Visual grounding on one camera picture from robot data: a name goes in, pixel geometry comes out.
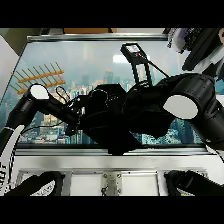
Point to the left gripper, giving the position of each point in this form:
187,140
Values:
78,110

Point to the black garment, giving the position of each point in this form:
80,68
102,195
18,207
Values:
110,133

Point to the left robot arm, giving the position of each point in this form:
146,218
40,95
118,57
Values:
23,110

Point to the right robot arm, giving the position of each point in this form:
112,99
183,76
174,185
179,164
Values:
200,90

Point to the wooden peg rack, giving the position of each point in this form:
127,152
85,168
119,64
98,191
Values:
36,77

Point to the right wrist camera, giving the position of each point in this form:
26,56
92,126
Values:
133,50

